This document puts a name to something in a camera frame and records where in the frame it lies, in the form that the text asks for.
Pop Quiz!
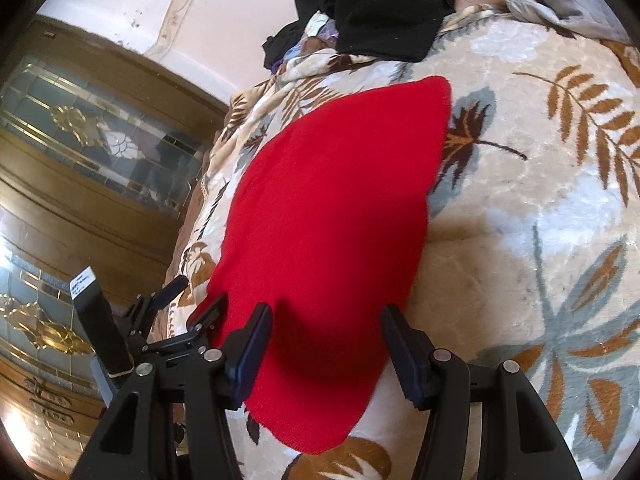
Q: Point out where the wooden wardrobe with glass doors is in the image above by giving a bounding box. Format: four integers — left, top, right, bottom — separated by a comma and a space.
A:
0, 15, 232, 480

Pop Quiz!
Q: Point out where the leaf printed cream blanket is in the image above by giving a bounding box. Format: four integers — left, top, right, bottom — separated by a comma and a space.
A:
167, 2, 640, 480

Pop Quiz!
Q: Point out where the red knit garment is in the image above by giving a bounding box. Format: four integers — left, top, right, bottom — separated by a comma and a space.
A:
202, 75, 453, 457

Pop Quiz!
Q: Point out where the dark purple cloth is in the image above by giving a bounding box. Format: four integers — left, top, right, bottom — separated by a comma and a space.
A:
262, 20, 307, 73

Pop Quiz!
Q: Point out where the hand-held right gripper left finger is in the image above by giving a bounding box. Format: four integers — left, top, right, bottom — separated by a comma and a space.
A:
70, 304, 274, 480

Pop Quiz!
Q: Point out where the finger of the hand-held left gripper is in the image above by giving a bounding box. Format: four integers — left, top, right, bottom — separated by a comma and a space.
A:
152, 275, 190, 312
186, 292, 230, 334

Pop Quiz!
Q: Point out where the black cloth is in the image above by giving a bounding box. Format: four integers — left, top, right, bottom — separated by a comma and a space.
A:
289, 0, 467, 63

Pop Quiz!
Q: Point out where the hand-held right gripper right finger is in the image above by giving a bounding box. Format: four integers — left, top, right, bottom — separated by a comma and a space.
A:
381, 304, 583, 480

